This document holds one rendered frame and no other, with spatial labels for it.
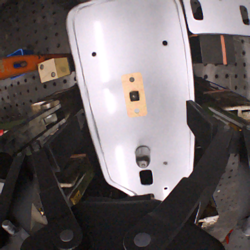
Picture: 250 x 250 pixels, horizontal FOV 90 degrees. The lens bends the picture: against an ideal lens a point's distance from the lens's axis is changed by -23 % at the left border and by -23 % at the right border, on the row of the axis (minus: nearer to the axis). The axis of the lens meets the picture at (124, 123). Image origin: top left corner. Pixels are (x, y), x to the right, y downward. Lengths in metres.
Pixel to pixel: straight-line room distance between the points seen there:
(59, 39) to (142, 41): 0.44
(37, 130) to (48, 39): 0.50
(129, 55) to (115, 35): 0.05
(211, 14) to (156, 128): 0.26
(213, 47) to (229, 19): 0.08
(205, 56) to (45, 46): 0.58
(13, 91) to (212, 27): 0.81
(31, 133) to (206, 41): 0.35
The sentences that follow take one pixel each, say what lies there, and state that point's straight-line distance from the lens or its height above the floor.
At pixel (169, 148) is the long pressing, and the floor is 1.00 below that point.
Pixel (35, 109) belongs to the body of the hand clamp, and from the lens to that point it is 0.32.
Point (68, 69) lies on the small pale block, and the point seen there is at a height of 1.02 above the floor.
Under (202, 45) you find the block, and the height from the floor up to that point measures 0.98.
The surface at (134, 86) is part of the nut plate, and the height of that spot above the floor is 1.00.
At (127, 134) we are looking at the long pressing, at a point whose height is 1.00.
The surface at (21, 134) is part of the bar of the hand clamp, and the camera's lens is 0.24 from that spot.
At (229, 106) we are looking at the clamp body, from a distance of 0.32.
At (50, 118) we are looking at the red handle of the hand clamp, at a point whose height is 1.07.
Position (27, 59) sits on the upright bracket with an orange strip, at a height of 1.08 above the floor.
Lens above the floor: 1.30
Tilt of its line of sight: 67 degrees down
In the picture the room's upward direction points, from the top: 169 degrees counter-clockwise
